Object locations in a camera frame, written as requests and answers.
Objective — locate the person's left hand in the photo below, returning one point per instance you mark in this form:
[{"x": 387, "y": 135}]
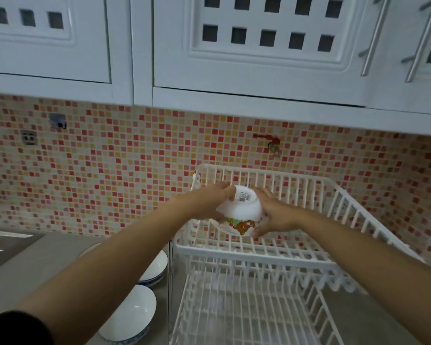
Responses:
[{"x": 208, "y": 201}]

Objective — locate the person's right hand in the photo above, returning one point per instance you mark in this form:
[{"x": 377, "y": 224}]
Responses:
[{"x": 277, "y": 212}]

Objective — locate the person's left fingers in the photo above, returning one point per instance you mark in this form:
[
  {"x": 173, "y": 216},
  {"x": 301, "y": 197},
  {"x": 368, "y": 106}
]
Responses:
[{"x": 227, "y": 190}]

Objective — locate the person's right thumb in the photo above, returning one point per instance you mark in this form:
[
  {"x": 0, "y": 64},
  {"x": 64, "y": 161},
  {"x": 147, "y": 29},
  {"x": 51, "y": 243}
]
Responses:
[{"x": 260, "y": 230}]

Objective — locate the white bowl with bear print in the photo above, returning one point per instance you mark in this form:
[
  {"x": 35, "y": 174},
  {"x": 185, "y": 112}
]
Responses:
[{"x": 239, "y": 211}]

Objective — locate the person's left forearm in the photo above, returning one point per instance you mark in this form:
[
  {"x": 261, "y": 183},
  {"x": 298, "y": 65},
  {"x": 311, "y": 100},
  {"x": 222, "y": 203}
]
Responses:
[{"x": 111, "y": 264}]

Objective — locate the person's right forearm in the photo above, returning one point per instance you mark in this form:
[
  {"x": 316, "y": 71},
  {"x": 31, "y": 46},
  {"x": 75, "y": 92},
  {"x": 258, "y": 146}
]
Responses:
[{"x": 373, "y": 273}]

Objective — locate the white two-tier dish rack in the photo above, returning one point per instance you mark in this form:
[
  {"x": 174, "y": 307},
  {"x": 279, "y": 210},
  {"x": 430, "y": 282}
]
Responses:
[{"x": 265, "y": 262}]

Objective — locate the red gas valve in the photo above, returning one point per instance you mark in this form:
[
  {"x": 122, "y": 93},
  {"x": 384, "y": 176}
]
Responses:
[{"x": 269, "y": 139}]

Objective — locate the white bowl with blue rim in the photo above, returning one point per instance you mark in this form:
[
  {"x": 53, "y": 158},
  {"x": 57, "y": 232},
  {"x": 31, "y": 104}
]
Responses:
[
  {"x": 157, "y": 267},
  {"x": 129, "y": 316}
]

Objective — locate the white plate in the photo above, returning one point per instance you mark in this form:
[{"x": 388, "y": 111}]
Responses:
[{"x": 88, "y": 249}]

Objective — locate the white cabinet door with square holes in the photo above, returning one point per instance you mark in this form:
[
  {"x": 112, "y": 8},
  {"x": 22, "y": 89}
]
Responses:
[
  {"x": 46, "y": 35},
  {"x": 262, "y": 43},
  {"x": 427, "y": 32}
]

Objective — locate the black cooktop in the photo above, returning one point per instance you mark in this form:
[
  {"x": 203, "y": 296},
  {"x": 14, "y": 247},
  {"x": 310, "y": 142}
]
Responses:
[{"x": 3, "y": 246}]

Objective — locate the black sleeve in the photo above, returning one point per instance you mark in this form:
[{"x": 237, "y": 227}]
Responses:
[{"x": 14, "y": 328}]

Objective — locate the white wall cabinet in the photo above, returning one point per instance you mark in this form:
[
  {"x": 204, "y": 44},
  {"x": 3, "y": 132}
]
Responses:
[{"x": 215, "y": 50}]

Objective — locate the metal wall hook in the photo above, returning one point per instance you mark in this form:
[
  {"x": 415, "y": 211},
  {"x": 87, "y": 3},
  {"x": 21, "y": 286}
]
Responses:
[{"x": 57, "y": 121}]

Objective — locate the grey wall socket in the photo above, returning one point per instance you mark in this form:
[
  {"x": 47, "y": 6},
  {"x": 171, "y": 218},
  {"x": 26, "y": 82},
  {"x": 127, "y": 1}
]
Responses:
[{"x": 30, "y": 137}]

